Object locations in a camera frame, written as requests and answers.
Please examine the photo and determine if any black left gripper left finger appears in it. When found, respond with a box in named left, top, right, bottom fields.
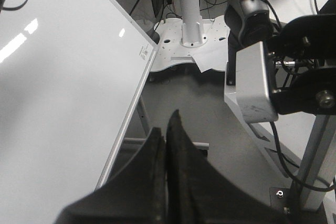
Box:
left=55, top=127, right=166, bottom=223

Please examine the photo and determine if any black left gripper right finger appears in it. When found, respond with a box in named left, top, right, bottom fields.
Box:
left=166, top=110, right=288, bottom=223

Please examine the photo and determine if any black cable by frame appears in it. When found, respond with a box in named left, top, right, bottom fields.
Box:
left=269, top=120, right=336, bottom=193

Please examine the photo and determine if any silver camera box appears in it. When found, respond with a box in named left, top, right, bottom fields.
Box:
left=230, top=41, right=278, bottom=124

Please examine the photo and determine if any aluminium frame post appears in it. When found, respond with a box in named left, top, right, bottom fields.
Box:
left=290, top=115, right=335, bottom=211

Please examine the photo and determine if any white perforated base plate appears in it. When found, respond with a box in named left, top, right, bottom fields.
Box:
left=151, top=15, right=229, bottom=72

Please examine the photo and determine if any white whiteboard with aluminium frame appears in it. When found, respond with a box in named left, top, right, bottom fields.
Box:
left=1, top=0, right=157, bottom=223

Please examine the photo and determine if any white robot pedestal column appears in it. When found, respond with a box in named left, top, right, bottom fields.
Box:
left=180, top=0, right=206, bottom=48

